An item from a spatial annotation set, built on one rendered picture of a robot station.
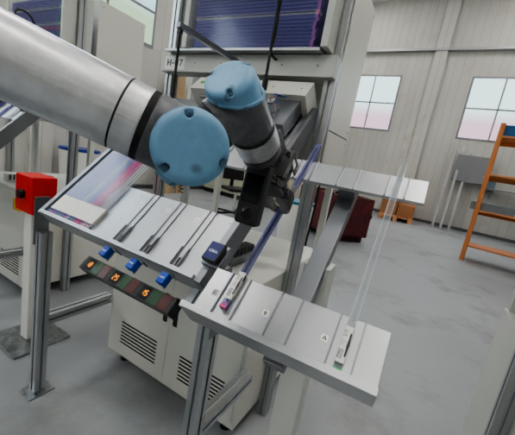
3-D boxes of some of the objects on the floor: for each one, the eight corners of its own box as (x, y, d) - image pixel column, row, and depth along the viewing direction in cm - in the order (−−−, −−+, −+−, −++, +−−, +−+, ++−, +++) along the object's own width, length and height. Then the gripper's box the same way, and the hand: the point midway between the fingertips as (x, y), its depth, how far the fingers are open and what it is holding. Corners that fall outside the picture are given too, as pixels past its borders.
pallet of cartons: (416, 221, 913) (423, 195, 898) (410, 224, 804) (418, 195, 790) (383, 213, 960) (389, 188, 945) (373, 216, 851) (380, 188, 836)
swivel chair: (255, 219, 520) (266, 163, 503) (235, 223, 469) (247, 160, 451) (226, 211, 547) (235, 157, 530) (204, 213, 496) (213, 154, 478)
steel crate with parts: (326, 243, 444) (337, 194, 431) (285, 223, 541) (293, 182, 527) (373, 245, 488) (384, 200, 475) (327, 225, 584) (336, 188, 571)
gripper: (296, 129, 55) (311, 193, 73) (247, 122, 59) (273, 184, 77) (277, 170, 52) (298, 225, 70) (227, 160, 56) (259, 214, 74)
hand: (279, 211), depth 71 cm, fingers closed, pressing on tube
